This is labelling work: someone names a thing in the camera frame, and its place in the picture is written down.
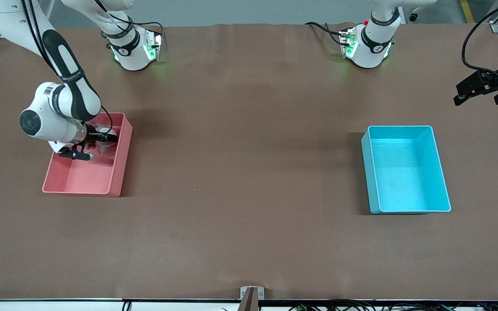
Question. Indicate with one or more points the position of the blue plastic box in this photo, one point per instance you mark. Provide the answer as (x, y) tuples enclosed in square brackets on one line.
[(404, 181)]

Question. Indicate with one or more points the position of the brown camera post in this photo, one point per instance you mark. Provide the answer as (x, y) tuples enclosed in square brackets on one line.
[(249, 302)]

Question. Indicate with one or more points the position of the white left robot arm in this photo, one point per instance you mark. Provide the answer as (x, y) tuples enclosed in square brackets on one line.
[(368, 54)]

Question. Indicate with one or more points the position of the small metal bracket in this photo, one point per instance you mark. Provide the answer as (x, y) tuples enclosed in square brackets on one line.
[(261, 293)]

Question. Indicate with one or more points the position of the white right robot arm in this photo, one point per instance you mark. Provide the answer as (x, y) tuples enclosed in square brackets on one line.
[(46, 125)]

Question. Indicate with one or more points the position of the grey plush toy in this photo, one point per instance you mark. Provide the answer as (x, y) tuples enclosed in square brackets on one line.
[(110, 128)]

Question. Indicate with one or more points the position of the pink plastic box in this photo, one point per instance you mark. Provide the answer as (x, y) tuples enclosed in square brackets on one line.
[(93, 177)]

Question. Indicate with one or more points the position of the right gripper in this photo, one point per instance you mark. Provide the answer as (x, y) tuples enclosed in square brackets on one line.
[(96, 136)]

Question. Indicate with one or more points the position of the table cover mat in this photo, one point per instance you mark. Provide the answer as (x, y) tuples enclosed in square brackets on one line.
[(249, 237)]

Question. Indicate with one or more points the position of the white stand leg black foot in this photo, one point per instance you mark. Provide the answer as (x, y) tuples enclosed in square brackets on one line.
[(413, 17)]

